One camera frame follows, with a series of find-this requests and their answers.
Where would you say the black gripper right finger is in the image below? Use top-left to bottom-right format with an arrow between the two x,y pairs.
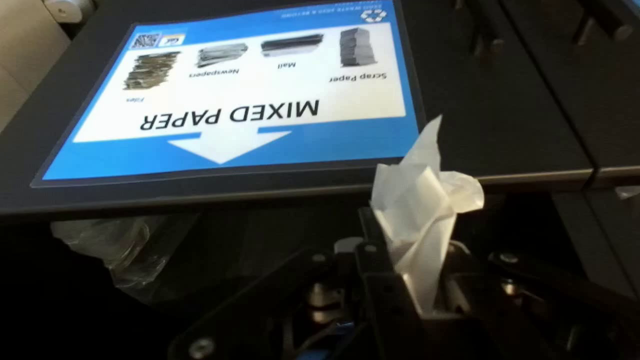
440,242 -> 640,360

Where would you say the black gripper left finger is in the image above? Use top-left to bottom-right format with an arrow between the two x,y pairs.
168,208 -> 428,360

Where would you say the black bin liner bag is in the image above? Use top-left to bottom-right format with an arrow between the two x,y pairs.
50,211 -> 201,301

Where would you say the right black bin door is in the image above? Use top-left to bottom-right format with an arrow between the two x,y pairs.
0,0 -> 592,219

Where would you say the black bin door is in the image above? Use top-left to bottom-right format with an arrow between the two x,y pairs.
501,0 -> 640,185
0,0 -> 592,219

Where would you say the left black bin door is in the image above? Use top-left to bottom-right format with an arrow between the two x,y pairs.
501,0 -> 640,185

